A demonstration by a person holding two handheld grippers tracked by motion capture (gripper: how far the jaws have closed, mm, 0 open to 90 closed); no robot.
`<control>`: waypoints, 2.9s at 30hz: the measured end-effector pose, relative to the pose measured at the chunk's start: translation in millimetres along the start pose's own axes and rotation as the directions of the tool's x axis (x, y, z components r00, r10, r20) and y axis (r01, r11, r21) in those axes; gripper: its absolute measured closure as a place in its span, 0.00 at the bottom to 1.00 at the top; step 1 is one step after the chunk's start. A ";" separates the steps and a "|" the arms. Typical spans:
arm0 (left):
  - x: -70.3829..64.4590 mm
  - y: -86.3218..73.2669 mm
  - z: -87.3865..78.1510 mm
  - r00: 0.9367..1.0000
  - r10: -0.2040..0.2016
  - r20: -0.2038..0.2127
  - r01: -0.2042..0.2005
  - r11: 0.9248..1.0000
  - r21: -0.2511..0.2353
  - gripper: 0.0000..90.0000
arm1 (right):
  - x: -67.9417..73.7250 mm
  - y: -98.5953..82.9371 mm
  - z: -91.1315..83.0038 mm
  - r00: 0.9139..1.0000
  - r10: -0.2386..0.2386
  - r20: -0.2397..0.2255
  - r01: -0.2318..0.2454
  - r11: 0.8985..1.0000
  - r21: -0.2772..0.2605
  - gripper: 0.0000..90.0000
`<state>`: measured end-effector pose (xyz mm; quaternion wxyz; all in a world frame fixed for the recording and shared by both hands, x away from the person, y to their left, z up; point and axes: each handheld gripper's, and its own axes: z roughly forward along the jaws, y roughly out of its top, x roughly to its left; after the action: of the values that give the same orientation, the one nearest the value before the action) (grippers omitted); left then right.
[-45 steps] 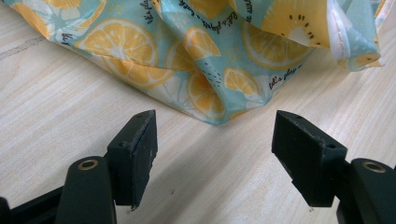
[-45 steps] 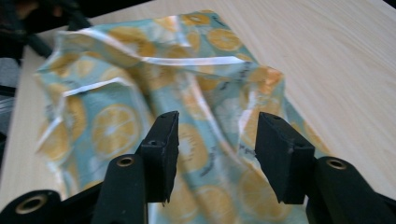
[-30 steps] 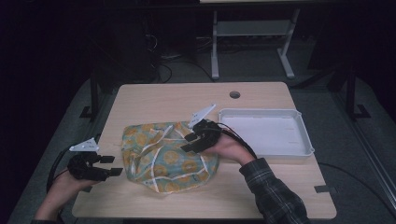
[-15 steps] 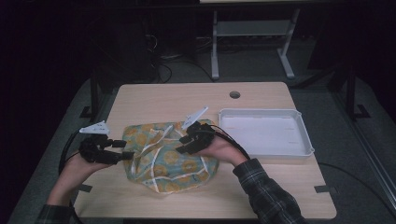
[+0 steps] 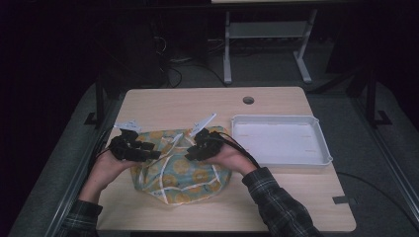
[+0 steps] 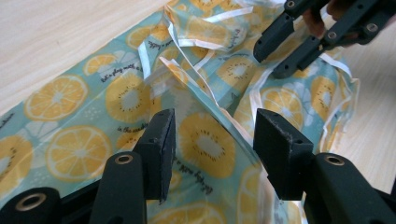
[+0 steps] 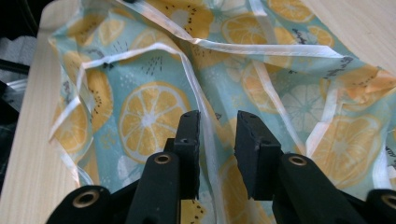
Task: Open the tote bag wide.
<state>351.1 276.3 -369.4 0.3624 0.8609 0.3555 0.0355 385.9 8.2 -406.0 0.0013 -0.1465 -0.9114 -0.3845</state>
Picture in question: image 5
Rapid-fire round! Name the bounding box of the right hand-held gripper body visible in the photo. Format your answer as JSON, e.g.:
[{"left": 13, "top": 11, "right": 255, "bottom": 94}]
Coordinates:
[{"left": 190, "top": 113, "right": 229, "bottom": 160}]

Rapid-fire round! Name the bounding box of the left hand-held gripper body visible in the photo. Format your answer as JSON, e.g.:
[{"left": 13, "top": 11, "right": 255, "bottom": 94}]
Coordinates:
[{"left": 108, "top": 119, "right": 156, "bottom": 162}]

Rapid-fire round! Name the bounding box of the orange patterned cloth bag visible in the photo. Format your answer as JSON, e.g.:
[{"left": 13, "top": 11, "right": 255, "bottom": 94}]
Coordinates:
[{"left": 129, "top": 125, "right": 233, "bottom": 207}]

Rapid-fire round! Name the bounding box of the white plastic tray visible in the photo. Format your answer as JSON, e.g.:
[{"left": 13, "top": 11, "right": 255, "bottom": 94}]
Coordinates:
[{"left": 230, "top": 114, "right": 334, "bottom": 168}]

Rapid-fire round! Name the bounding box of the person's right hand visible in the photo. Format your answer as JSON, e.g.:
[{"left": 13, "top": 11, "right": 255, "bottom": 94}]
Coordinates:
[{"left": 203, "top": 141, "right": 259, "bottom": 178}]

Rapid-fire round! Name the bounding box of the person's left hand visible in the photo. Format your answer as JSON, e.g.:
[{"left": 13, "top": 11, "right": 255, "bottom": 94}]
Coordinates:
[{"left": 86, "top": 148, "right": 141, "bottom": 190}]

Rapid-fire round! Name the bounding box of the white metal stand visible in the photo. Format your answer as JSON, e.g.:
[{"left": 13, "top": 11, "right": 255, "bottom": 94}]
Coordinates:
[{"left": 222, "top": 9, "right": 319, "bottom": 85}]

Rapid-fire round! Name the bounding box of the grey tape strip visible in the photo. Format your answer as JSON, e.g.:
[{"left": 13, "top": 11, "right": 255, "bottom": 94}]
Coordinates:
[{"left": 331, "top": 196, "right": 358, "bottom": 205}]

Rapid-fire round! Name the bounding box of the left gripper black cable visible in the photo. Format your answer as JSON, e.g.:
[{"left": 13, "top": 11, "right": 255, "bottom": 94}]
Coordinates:
[{"left": 88, "top": 126, "right": 117, "bottom": 167}]

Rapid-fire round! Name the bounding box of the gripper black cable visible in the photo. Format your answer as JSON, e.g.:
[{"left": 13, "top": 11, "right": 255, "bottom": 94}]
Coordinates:
[
  {"left": 88, "top": 126, "right": 117, "bottom": 167},
  {"left": 212, "top": 130, "right": 262, "bottom": 170}
]

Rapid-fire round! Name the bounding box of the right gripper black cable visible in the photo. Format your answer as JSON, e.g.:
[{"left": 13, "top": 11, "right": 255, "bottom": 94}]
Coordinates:
[{"left": 212, "top": 130, "right": 262, "bottom": 170}]

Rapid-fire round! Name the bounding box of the black metal post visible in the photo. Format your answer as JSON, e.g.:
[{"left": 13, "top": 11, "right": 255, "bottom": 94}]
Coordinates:
[
  {"left": 83, "top": 73, "right": 107, "bottom": 129},
  {"left": 365, "top": 68, "right": 393, "bottom": 128}
]

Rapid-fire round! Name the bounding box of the black looped floor cable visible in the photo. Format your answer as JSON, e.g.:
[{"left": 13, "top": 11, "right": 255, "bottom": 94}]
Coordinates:
[{"left": 167, "top": 63, "right": 228, "bottom": 89}]

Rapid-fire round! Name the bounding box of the aluminium rail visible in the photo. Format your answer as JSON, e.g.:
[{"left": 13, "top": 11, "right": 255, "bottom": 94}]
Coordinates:
[
  {"left": 349, "top": 95, "right": 419, "bottom": 216},
  {"left": 43, "top": 95, "right": 126, "bottom": 237}
]

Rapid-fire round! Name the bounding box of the long black floor cable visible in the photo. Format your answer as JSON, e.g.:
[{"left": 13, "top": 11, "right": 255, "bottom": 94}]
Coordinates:
[{"left": 335, "top": 171, "right": 419, "bottom": 231}]

